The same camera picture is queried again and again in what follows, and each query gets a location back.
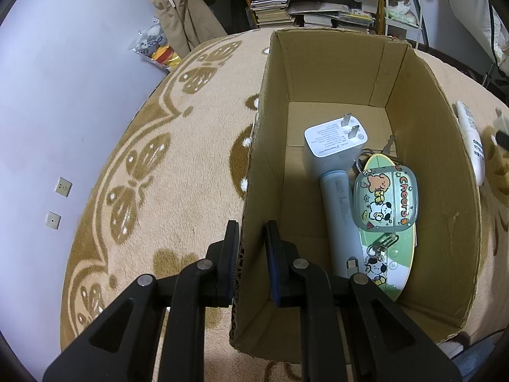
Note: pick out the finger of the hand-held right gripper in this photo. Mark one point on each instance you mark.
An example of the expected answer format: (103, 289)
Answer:
(502, 139)

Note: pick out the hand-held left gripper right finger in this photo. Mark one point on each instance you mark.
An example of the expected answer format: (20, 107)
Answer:
(274, 266)

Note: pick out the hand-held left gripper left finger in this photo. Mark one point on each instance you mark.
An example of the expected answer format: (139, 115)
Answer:
(230, 266)

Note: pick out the white remote control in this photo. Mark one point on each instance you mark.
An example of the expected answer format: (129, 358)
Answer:
(471, 139)

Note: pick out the grey cylindrical power bank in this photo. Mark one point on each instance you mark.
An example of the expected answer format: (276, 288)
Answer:
(338, 215)

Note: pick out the cardboard box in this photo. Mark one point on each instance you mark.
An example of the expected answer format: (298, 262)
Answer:
(437, 207)

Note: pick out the cartoon print earphone case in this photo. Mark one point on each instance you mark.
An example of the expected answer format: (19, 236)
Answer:
(383, 199)

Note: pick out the white plug charger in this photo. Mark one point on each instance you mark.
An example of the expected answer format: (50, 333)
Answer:
(330, 143)

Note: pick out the beige flower print blanket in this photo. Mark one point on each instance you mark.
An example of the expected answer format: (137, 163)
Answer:
(179, 207)

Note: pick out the white duvet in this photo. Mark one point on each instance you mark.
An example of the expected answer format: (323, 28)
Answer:
(473, 12)

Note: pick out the white trolley cart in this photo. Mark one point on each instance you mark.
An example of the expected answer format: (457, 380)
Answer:
(401, 8)

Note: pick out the stack of books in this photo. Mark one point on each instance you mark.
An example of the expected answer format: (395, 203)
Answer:
(310, 12)

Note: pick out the colourful snack bag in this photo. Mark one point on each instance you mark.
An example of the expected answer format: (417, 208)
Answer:
(155, 45)

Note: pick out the beige coat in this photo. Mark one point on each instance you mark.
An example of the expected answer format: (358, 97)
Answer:
(187, 12)

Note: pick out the white wall socket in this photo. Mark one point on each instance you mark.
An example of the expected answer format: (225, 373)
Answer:
(63, 187)
(52, 220)

